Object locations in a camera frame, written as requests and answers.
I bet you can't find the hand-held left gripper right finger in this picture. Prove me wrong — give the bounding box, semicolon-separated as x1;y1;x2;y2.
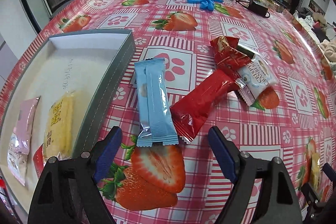
207;126;303;224

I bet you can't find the grey shallow cardboard box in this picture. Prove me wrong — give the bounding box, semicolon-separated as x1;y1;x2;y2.
0;29;136;214

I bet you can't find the small dark snack packet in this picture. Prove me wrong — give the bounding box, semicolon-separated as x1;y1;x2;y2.
236;47;256;59

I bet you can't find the white snack packet pink border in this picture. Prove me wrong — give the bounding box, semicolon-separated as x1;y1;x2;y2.
7;132;30;186

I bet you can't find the pale blue white snack packet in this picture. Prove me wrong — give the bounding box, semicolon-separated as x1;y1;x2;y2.
235;55;279;109

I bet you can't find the pale cloth pile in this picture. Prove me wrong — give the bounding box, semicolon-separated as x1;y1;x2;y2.
294;7;336;62

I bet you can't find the light blue snack packet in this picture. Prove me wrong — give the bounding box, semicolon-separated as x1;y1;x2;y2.
134;58;179;148

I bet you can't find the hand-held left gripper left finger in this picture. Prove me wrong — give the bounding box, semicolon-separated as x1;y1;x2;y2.
28;126;123;224

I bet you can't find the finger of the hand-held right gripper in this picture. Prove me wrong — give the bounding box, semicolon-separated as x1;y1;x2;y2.
322;163;336;182
301;183;327;224

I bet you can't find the red twisted candy wrapper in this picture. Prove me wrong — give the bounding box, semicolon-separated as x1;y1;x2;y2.
33;144;46;180
209;35;251;76

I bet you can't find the strawberry print tablecloth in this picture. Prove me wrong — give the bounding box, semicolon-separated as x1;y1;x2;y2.
0;0;336;224

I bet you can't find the plain pink snack packet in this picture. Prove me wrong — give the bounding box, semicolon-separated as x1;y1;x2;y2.
14;97;41;155

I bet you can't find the long red snack packet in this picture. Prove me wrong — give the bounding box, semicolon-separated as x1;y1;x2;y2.
170;68;237;144

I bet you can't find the yellow rice cracker packet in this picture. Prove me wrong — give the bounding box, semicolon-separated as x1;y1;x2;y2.
42;90;75;161
310;158;321;191

